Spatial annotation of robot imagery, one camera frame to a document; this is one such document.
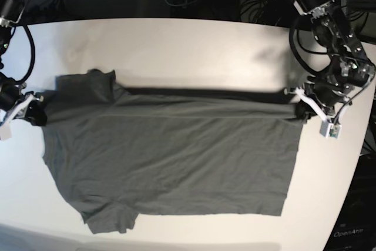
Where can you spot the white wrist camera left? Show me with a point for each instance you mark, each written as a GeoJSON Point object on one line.
{"type": "Point", "coordinates": [329, 129]}

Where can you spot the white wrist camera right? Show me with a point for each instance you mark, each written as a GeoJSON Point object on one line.
{"type": "Point", "coordinates": [5, 132]}

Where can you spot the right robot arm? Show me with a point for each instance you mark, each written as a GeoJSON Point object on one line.
{"type": "Point", "coordinates": [11, 14]}

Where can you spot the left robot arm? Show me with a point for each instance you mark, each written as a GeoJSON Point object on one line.
{"type": "Point", "coordinates": [332, 30]}

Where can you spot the black OpenArm box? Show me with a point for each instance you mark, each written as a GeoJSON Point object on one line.
{"type": "Point", "coordinates": [355, 226]}

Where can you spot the grey T-shirt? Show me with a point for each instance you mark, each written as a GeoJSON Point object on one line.
{"type": "Point", "coordinates": [115, 155]}

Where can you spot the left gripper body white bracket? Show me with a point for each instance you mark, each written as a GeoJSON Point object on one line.
{"type": "Point", "coordinates": [322, 97]}

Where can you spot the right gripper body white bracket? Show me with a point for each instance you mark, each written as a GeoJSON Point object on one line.
{"type": "Point", "coordinates": [14, 103]}

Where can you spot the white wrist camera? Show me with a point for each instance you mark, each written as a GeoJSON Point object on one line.
{"type": "Point", "coordinates": [329, 129]}
{"type": "Point", "coordinates": [5, 132]}

